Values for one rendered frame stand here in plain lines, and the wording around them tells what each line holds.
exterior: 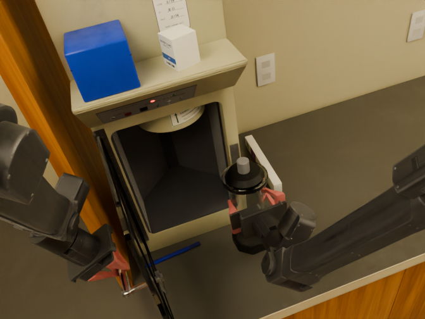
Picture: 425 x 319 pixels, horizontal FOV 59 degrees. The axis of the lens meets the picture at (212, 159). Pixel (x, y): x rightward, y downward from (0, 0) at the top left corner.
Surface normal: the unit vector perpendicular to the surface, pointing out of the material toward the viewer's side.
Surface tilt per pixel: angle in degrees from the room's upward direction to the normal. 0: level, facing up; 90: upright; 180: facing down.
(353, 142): 0
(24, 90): 90
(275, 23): 90
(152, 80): 0
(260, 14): 90
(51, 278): 0
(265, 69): 90
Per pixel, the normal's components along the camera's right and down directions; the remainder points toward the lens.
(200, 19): 0.31, 0.59
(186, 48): 0.58, 0.48
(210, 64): -0.14, -0.74
